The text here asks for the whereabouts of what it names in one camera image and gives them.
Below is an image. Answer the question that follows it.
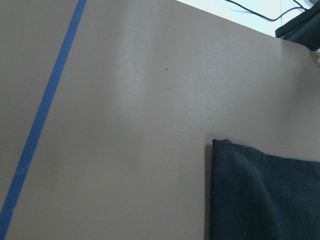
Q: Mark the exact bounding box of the black graphic t-shirt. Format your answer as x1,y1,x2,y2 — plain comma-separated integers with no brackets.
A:
209,139,320,240

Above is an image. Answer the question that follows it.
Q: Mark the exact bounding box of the black cloth on desk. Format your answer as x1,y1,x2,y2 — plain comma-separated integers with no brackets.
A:
275,1,320,52

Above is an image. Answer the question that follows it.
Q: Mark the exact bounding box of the thin black desk cable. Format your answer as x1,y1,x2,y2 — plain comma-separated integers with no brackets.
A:
223,0,311,22

